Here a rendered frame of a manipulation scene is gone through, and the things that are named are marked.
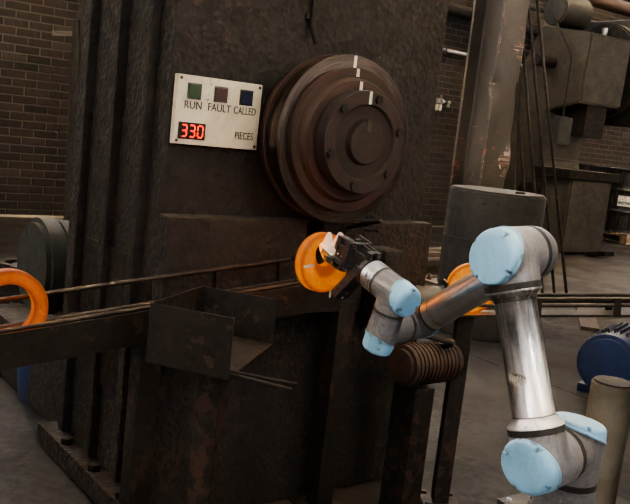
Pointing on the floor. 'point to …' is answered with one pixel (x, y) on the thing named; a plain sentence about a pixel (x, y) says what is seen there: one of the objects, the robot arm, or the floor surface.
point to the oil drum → (515, 216)
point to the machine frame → (225, 233)
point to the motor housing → (413, 415)
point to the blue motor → (614, 356)
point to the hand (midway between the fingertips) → (322, 245)
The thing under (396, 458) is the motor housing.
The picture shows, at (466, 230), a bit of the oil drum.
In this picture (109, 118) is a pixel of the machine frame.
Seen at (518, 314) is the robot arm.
